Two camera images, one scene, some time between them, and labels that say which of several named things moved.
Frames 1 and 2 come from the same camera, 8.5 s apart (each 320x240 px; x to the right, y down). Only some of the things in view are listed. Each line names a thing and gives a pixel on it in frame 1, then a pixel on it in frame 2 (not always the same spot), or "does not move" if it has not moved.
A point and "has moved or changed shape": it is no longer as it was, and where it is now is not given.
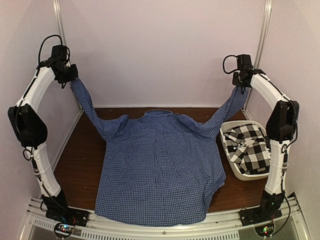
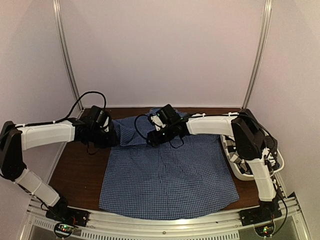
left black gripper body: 67,75 to 101,141
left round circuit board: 64,229 does not move
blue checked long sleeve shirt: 157,168 has moved or changed shape
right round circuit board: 265,230 does not move
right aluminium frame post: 267,11 does not move
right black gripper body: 238,81 to 169,135
